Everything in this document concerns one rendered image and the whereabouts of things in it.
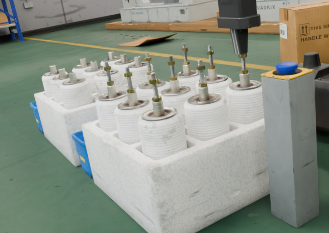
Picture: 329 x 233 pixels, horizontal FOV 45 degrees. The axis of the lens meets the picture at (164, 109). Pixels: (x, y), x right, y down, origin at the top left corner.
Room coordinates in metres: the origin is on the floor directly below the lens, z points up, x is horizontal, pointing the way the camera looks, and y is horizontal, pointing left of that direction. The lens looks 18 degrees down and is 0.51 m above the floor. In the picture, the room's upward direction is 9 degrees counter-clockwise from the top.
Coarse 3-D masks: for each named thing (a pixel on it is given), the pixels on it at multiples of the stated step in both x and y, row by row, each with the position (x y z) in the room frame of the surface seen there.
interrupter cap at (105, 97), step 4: (120, 92) 1.01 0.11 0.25; (124, 92) 1.00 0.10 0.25; (100, 96) 1.00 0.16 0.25; (104, 96) 0.99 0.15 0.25; (108, 96) 1.00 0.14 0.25; (120, 96) 0.96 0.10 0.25; (124, 96) 0.97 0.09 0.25; (100, 100) 0.96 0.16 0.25; (104, 100) 0.96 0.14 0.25; (108, 100) 0.95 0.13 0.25; (112, 100) 0.95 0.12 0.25
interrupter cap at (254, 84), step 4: (252, 80) 0.92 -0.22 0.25; (256, 80) 0.91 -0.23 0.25; (232, 84) 0.92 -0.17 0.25; (236, 84) 0.91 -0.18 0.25; (252, 84) 0.90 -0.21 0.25; (256, 84) 0.88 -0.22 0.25; (260, 84) 0.88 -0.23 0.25; (232, 88) 0.88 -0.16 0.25; (236, 88) 0.87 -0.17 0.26; (240, 88) 0.87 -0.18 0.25; (244, 88) 0.86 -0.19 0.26; (248, 88) 0.86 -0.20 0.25; (252, 88) 0.86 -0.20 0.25
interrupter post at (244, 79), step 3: (240, 75) 0.89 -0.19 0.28; (243, 75) 0.89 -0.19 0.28; (246, 75) 0.89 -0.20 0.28; (240, 78) 0.89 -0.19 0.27; (243, 78) 0.89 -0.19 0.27; (246, 78) 0.89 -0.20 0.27; (240, 81) 0.89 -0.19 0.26; (243, 81) 0.89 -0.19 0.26; (246, 81) 0.89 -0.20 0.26; (249, 81) 0.89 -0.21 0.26; (240, 84) 0.89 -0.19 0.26; (243, 84) 0.89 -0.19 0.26; (246, 84) 0.89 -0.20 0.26; (249, 84) 0.89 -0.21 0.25
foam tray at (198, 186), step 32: (96, 128) 0.97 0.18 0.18; (256, 128) 0.81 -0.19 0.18; (96, 160) 0.96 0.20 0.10; (128, 160) 0.77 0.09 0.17; (160, 160) 0.71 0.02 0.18; (192, 160) 0.72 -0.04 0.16; (224, 160) 0.76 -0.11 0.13; (256, 160) 0.80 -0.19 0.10; (128, 192) 0.80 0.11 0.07; (160, 192) 0.68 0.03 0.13; (192, 192) 0.72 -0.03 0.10; (224, 192) 0.76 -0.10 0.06; (256, 192) 0.80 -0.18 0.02; (160, 224) 0.68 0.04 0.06; (192, 224) 0.71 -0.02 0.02
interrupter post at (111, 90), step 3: (108, 87) 0.98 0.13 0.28; (111, 87) 0.98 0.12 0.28; (114, 87) 0.98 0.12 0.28; (108, 90) 0.98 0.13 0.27; (111, 90) 0.98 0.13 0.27; (114, 90) 0.98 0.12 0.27; (108, 93) 0.98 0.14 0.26; (111, 93) 0.98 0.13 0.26; (114, 93) 0.98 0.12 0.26; (111, 96) 0.98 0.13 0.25; (114, 96) 0.98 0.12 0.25
